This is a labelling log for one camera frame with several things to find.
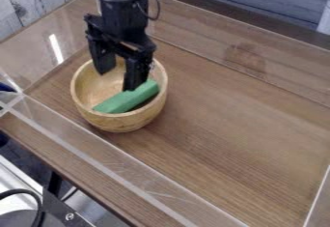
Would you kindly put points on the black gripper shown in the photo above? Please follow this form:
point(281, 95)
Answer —
point(116, 32)

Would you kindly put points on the green rectangular block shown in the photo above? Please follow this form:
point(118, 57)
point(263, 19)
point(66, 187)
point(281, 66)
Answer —
point(122, 102)

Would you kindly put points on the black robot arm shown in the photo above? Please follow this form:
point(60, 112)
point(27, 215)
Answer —
point(116, 35)

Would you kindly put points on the brown wooden bowl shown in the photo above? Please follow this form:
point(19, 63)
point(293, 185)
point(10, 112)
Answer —
point(92, 88)

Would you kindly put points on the black metal table leg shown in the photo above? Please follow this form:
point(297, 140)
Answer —
point(55, 184)

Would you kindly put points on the clear acrylic front wall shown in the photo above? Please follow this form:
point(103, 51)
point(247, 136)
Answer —
point(144, 182)

